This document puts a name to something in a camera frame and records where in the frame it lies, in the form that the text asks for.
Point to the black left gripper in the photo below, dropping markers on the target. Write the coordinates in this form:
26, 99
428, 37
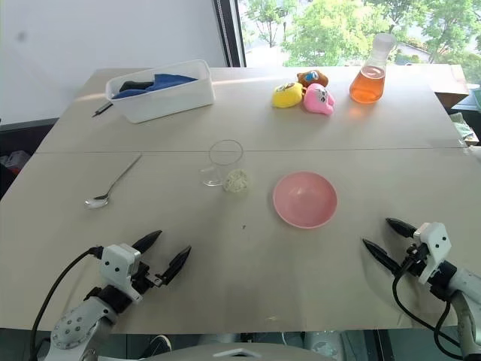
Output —
144, 280

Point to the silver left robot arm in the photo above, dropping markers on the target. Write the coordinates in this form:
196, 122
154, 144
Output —
80, 319

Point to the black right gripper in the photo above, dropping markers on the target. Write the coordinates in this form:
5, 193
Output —
415, 261

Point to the light green cloth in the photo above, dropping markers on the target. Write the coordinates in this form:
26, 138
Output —
464, 126

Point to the black window frame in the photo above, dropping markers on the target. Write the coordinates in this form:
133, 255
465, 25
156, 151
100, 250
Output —
233, 34

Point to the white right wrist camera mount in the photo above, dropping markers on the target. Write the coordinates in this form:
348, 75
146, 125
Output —
436, 244

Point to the blue cloth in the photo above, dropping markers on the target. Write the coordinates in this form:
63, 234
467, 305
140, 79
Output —
169, 80

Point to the pink plastic bowl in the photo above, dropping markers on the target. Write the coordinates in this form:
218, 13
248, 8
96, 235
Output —
304, 199

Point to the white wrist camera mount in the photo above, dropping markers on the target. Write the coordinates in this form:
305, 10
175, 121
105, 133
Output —
116, 263
436, 244

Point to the black cloth item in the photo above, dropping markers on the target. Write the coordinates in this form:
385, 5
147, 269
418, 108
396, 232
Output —
131, 85

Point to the brown plush toy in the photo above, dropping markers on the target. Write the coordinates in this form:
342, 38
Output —
312, 78

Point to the pink plush toy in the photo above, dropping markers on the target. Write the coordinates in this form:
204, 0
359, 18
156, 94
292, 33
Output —
318, 98

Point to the silver metal spoon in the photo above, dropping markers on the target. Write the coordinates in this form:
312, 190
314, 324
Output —
98, 202

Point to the dark pen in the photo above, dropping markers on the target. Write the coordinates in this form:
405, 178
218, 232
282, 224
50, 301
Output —
102, 109

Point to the black and white shoe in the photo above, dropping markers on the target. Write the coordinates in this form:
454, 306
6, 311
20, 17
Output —
161, 344

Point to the yellow plush toy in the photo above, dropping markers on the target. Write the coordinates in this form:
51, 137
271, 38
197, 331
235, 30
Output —
287, 96

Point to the white plastic storage bin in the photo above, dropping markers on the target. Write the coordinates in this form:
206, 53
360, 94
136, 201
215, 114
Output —
169, 101

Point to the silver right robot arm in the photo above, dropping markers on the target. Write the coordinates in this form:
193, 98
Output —
467, 297

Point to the glass flask with orange liquid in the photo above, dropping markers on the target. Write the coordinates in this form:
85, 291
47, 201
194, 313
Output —
368, 86

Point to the brown cardboard box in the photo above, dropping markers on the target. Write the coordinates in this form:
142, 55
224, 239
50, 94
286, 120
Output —
449, 86

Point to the clear glass cup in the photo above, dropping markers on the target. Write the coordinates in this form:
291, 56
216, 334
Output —
216, 165

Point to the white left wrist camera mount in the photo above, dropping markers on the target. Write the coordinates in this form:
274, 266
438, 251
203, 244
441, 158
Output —
116, 263

